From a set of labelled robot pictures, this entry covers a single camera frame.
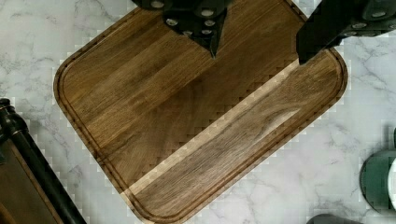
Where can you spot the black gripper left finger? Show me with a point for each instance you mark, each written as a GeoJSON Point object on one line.
{"type": "Point", "coordinates": [200, 20]}

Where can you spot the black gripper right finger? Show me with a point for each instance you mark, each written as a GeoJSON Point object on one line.
{"type": "Point", "coordinates": [334, 20]}

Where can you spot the wooden cutting board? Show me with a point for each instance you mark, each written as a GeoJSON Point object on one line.
{"type": "Point", "coordinates": [173, 126]}

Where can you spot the teal canister with wooden lid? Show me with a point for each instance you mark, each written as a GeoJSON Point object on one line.
{"type": "Point", "coordinates": [374, 179]}

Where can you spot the grey metal pot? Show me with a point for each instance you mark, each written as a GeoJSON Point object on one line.
{"type": "Point", "coordinates": [330, 219]}

